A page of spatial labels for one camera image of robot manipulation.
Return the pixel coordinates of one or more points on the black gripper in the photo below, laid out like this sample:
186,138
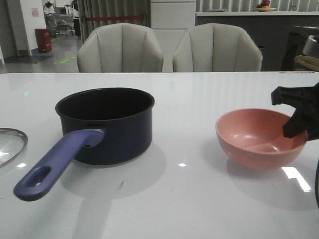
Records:
306,116

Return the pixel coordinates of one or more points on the white cabinet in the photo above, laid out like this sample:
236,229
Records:
169,19

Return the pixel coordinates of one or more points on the right beige chair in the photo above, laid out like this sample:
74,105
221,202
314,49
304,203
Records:
215,47

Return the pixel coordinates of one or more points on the beige chair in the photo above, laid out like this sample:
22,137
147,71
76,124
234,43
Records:
215,47
120,48

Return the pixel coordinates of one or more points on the fruit plate on counter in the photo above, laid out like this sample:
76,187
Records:
264,6

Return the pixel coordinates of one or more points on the glass lid with blue knob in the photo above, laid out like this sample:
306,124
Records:
12,143

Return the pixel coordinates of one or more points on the red barrier tape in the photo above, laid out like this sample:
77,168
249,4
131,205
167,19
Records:
113,18

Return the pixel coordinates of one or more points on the dark blue saucepan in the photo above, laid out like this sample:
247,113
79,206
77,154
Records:
100,127

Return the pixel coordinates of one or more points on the grey counter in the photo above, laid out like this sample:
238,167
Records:
269,30

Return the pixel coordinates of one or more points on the left beige chair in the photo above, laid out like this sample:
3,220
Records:
120,48

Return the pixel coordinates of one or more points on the pink bowl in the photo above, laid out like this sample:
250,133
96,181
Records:
254,138

